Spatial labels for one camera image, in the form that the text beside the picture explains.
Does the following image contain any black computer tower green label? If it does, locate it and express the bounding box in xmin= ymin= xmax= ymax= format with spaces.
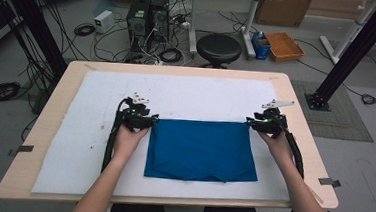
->
xmin=124 ymin=0 xmax=152 ymax=53

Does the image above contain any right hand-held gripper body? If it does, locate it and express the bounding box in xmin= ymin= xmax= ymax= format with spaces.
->
xmin=253 ymin=97 xmax=296 ymax=140

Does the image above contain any person's right hand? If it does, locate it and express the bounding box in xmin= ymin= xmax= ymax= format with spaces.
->
xmin=254 ymin=129 xmax=297 ymax=170

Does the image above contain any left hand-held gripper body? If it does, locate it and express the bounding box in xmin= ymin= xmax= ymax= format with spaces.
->
xmin=115 ymin=90 xmax=152 ymax=133

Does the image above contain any white power supply box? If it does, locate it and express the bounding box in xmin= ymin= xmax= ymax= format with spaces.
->
xmin=92 ymin=8 xmax=117 ymax=36

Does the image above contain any coiled black cable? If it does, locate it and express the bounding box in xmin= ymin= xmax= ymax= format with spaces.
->
xmin=0 ymin=80 xmax=22 ymax=105
xmin=73 ymin=21 xmax=98 ymax=38
xmin=158 ymin=46 xmax=185 ymax=66

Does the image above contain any black floor cable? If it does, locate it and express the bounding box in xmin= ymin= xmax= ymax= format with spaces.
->
xmin=339 ymin=82 xmax=376 ymax=116

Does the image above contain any white felt mat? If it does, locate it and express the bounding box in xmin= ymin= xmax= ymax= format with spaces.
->
xmin=30 ymin=64 xmax=300 ymax=212

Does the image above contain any person's left hand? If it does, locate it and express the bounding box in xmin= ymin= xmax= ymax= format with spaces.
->
xmin=112 ymin=123 xmax=151 ymax=165

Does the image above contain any black round stool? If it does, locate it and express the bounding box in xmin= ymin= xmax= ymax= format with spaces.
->
xmin=194 ymin=31 xmax=244 ymax=72

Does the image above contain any large brown cardboard box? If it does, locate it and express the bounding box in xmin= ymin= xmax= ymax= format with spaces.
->
xmin=254 ymin=0 xmax=315 ymax=29

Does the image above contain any blue T-shirt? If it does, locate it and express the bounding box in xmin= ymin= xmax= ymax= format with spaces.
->
xmin=143 ymin=115 xmax=263 ymax=187

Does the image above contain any grey floor mat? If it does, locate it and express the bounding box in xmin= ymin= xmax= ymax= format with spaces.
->
xmin=286 ymin=79 xmax=376 ymax=144

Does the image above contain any grey tape strip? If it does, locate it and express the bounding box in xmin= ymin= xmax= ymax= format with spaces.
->
xmin=7 ymin=143 xmax=35 ymax=159
xmin=317 ymin=176 xmax=342 ymax=189

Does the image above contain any black metal frame post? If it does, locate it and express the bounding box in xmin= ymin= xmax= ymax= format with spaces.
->
xmin=303 ymin=0 xmax=376 ymax=115
xmin=0 ymin=0 xmax=73 ymax=79

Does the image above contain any blue box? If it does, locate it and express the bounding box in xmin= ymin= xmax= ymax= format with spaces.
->
xmin=249 ymin=30 xmax=273 ymax=62

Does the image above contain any white metal stand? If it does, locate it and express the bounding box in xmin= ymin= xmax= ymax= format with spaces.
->
xmin=316 ymin=0 xmax=376 ymax=69

